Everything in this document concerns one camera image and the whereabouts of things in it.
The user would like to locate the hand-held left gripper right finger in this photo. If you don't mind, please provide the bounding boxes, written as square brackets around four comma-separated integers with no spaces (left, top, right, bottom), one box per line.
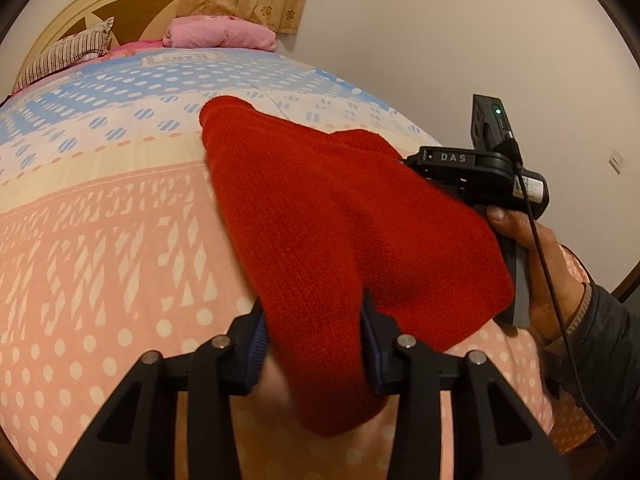
[361,289,572,480]

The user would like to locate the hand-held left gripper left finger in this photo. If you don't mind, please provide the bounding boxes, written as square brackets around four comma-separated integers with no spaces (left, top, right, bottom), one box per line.
[57,304,267,480]

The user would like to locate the red knitted sweater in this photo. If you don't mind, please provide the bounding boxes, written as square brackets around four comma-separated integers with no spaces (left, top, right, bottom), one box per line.
[199,95,516,438]

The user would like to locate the person's right forearm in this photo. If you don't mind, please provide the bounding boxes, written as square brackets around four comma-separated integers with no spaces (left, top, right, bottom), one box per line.
[541,282,637,456]

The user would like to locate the person's right hand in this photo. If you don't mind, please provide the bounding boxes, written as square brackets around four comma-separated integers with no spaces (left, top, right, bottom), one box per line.
[486,207,587,347]

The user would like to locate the dotted pink and blue bedspread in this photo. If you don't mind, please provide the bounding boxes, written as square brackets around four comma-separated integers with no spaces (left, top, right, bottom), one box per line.
[0,47,596,480]

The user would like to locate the folded pink quilt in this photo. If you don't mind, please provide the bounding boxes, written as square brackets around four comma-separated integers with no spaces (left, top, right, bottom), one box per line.
[162,15,277,52]

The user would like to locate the striped pillow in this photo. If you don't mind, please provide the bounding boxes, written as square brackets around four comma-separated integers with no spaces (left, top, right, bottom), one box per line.
[12,16,116,93]

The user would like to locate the cream and brown headboard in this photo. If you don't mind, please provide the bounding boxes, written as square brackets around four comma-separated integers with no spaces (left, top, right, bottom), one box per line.
[15,0,195,86]

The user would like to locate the black cable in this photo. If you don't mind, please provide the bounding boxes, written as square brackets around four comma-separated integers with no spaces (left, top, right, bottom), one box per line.
[500,137,623,448]

